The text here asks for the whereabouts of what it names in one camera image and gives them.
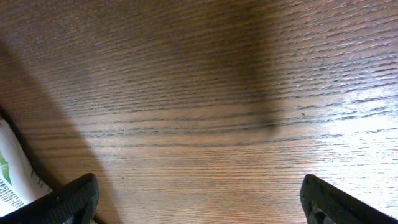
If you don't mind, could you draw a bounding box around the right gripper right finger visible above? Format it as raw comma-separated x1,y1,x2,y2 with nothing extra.
300,174,397,224

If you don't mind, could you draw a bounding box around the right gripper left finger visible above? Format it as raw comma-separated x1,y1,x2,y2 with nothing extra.
1,173,100,224

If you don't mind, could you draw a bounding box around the white tube with cork cap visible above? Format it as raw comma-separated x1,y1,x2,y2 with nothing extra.
0,119,52,217

